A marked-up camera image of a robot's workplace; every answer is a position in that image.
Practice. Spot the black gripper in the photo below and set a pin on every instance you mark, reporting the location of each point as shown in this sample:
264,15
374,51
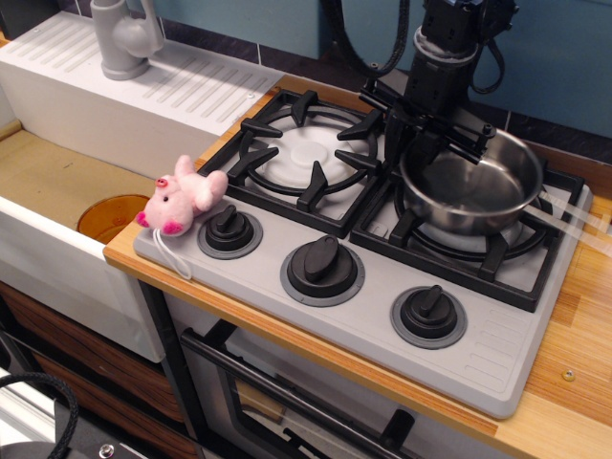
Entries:
425,111

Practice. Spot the stainless steel pan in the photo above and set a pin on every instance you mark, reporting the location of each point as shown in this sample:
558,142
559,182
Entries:
458,196

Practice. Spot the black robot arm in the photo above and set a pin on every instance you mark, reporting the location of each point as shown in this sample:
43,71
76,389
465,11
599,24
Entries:
453,30

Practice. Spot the grey toy stove top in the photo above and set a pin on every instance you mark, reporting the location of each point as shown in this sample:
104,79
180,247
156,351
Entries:
486,369

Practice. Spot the black middle stove knob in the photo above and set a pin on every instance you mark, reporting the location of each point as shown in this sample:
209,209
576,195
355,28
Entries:
323,273

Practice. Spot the black stove knob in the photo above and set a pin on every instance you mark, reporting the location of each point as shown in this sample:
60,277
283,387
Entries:
229,234
323,273
429,317

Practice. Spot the black right stove knob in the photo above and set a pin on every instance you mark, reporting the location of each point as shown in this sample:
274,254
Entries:
429,317

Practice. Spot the black left stove knob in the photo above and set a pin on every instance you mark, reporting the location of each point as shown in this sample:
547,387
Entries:
229,234

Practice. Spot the black left burner grate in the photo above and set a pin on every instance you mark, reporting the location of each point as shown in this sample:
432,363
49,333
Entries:
305,160

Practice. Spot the black burner grate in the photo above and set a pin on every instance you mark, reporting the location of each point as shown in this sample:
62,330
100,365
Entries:
514,266
305,160

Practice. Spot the black right burner grate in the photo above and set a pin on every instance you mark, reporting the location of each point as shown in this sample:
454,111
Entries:
514,266

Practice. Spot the pink stuffed pig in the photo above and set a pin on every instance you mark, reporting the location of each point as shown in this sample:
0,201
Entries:
177,201

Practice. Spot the grey toy faucet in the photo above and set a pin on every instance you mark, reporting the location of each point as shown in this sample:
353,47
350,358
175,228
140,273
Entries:
125,42

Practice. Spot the orange plastic plate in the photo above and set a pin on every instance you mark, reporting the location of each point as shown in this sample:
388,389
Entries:
107,218

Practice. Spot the white toy sink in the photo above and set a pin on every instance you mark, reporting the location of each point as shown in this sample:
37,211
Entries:
72,137

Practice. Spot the wooden drawer cabinet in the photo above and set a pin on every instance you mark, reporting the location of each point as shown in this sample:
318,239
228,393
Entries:
113,386

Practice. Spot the oven door with black handle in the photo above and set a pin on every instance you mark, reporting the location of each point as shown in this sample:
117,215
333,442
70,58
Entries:
276,404

